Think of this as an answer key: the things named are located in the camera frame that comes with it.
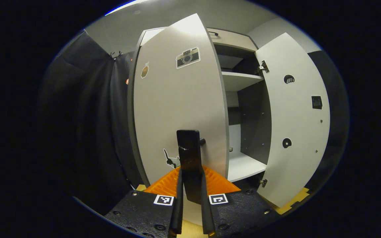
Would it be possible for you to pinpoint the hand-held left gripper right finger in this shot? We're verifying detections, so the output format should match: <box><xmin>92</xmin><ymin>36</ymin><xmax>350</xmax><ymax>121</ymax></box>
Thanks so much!
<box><xmin>201</xmin><ymin>165</ymin><xmax>280</xmax><ymax>238</ymax></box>

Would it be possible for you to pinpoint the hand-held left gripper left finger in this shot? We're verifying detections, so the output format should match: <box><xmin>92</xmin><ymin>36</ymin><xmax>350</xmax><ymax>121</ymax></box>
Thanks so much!
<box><xmin>104</xmin><ymin>167</ymin><xmax>184</xmax><ymax>238</ymax></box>

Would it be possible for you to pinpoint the black door handle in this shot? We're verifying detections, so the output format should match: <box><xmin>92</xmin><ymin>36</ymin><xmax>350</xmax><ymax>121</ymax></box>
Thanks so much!
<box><xmin>176</xmin><ymin>130</ymin><xmax>206</xmax><ymax>204</ymax></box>

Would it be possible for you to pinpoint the grey cabinet door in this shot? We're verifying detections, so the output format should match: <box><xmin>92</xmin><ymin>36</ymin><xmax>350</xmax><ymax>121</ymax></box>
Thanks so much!
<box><xmin>255</xmin><ymin>32</ymin><xmax>331</xmax><ymax>208</ymax></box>
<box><xmin>128</xmin><ymin>13</ymin><xmax>230</xmax><ymax>186</ymax></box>

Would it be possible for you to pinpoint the grey double-door shoe cabinet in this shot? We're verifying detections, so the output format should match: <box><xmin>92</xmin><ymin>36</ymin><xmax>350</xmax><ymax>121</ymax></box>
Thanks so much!
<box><xmin>139</xmin><ymin>27</ymin><xmax>272</xmax><ymax>191</ymax></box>

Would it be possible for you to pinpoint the white cabinet shelf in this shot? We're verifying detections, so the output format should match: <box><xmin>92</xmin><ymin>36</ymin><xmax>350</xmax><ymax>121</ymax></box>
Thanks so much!
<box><xmin>222</xmin><ymin>71</ymin><xmax>265</xmax><ymax>93</ymax></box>
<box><xmin>227</xmin><ymin>152</ymin><xmax>267</xmax><ymax>182</ymax></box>

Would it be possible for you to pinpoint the yellow foam mat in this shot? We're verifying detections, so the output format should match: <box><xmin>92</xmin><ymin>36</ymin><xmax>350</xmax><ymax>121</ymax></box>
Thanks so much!
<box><xmin>136</xmin><ymin>183</ymin><xmax>311</xmax><ymax>238</ymax></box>

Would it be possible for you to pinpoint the black backdrop cloth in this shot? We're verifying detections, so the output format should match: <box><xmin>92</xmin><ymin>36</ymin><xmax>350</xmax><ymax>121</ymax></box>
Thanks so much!
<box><xmin>38</xmin><ymin>30</ymin><xmax>349</xmax><ymax>217</ymax></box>

